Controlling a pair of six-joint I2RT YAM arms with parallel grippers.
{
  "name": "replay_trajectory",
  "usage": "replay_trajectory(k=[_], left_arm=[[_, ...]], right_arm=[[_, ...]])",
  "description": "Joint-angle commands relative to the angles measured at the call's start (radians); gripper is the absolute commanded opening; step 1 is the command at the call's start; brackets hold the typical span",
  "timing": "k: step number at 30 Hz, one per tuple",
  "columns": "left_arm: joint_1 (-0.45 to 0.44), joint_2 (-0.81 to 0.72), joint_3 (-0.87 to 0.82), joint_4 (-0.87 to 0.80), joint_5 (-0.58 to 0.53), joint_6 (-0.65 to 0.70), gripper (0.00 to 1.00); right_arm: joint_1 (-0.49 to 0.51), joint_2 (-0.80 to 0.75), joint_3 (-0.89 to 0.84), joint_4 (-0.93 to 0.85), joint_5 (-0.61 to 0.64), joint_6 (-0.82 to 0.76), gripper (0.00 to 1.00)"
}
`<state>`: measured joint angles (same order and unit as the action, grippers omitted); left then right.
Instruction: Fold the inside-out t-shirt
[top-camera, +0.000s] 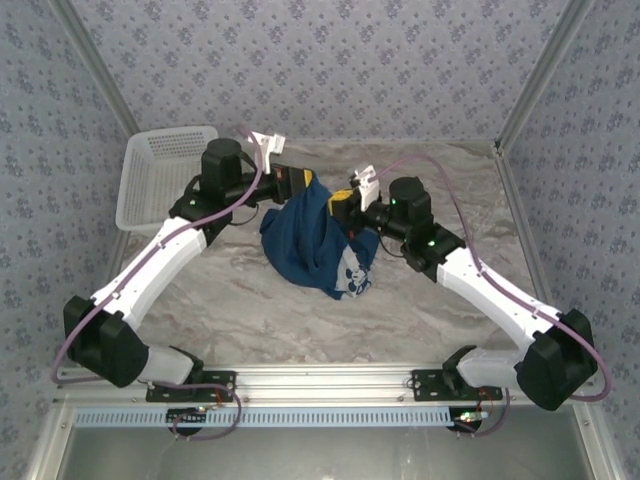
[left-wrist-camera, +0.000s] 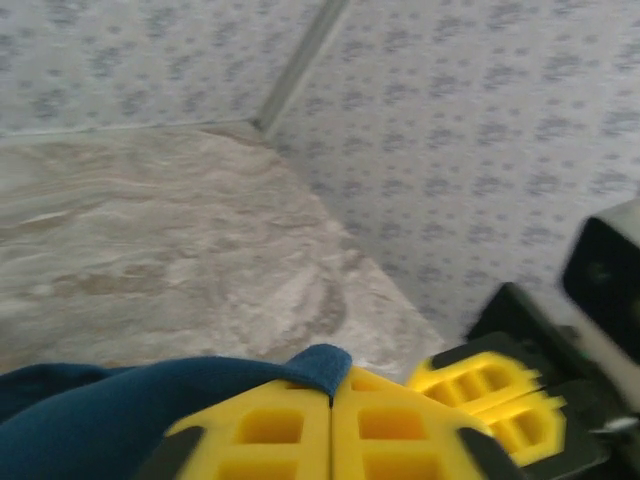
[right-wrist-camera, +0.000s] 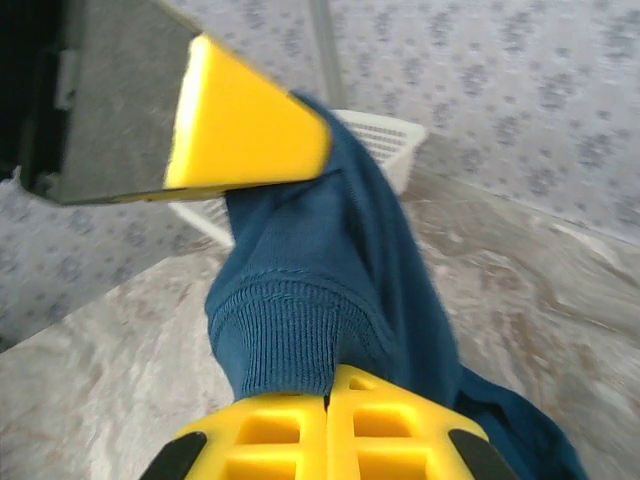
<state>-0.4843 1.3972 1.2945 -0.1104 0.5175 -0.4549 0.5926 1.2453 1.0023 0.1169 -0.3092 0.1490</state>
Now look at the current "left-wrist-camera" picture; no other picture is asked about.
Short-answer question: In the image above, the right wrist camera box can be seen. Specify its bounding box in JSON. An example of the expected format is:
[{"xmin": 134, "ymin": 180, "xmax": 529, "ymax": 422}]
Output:
[{"xmin": 558, "ymin": 198, "xmax": 640, "ymax": 351}]

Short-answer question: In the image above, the blue t-shirt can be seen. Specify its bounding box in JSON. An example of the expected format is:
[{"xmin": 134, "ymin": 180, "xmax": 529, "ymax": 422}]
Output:
[{"xmin": 0, "ymin": 343, "xmax": 354, "ymax": 480}]

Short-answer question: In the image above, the aluminium frame post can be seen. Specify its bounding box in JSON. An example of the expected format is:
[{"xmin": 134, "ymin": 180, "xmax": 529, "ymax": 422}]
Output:
[{"xmin": 252, "ymin": 0, "xmax": 351, "ymax": 136}]

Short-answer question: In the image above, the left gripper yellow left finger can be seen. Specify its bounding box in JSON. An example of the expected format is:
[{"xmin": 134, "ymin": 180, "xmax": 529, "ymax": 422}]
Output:
[{"xmin": 134, "ymin": 378, "xmax": 334, "ymax": 480}]

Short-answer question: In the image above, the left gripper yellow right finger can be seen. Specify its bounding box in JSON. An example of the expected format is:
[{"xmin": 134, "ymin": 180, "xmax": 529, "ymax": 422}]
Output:
[{"xmin": 332, "ymin": 366, "xmax": 526, "ymax": 480}]

